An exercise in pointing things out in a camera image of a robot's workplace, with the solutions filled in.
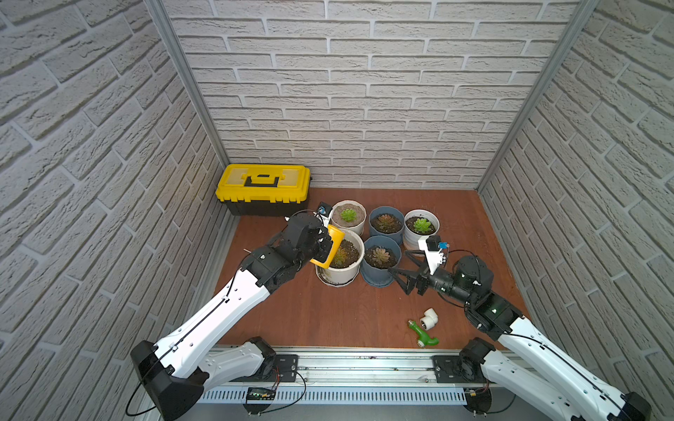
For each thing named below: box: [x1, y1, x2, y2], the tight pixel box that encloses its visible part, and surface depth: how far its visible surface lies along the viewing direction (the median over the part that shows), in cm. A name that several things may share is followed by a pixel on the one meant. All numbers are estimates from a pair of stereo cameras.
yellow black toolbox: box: [215, 164, 312, 217], surface depth 100 cm
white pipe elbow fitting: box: [420, 307, 439, 331], surface depth 83 cm
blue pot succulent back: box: [368, 205, 405, 246], surface depth 99 cm
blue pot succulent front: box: [359, 235, 402, 289], surface depth 90 cm
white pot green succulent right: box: [402, 208, 441, 250], surface depth 98 cm
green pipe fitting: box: [408, 319, 440, 349], surface depth 79 cm
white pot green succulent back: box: [329, 199, 367, 236], surface depth 98 cm
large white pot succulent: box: [314, 228, 366, 288], surface depth 90 cm
